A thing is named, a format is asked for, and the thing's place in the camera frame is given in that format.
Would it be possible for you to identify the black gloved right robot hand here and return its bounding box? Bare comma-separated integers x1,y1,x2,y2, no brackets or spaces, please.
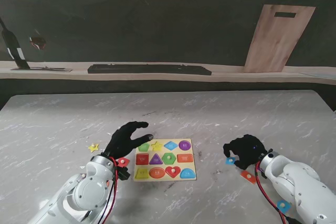
223,134,268,170

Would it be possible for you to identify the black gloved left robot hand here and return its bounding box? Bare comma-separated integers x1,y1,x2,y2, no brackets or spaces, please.
103,121,154,162

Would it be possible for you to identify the yellow wooden shape puzzle board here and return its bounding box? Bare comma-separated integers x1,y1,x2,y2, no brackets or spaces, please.
133,138,198,182

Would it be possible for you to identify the green hexagon puzzle piece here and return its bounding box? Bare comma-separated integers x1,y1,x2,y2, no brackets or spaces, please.
161,152,177,165

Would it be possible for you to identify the red heart puzzle piece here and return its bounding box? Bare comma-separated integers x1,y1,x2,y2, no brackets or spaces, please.
165,165,182,178

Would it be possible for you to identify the red square puzzle piece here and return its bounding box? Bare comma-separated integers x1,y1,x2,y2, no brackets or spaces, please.
117,157,131,168

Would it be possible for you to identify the orange rectangle puzzle piece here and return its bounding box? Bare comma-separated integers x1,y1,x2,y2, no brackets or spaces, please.
240,170,258,185

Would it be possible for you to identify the blue semicircle puzzle piece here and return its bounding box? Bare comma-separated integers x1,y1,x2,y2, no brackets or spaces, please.
277,199,292,214

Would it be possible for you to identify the wooden cutting board with slot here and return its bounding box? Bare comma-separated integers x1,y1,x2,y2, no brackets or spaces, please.
241,4,317,73

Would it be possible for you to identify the light wooden shelf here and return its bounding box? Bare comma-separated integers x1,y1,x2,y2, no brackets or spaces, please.
0,60,336,86

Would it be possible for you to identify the flat tray under bottle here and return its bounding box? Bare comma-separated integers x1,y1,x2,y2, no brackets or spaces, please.
10,66,73,73

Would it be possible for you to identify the red wine glass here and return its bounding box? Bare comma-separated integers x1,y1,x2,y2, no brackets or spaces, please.
28,28,47,51

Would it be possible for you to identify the dark wine bottle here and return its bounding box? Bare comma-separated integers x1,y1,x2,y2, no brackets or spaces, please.
0,16,31,70

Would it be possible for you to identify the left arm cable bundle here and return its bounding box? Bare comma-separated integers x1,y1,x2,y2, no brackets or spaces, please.
97,156,119,224

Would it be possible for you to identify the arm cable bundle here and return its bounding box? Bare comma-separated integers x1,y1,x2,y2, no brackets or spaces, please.
97,156,119,224
255,161,288,224

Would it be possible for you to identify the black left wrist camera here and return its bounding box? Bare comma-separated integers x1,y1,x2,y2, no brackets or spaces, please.
118,166,131,181

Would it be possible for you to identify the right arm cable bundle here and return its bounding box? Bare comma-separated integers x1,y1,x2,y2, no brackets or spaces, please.
255,161,288,224

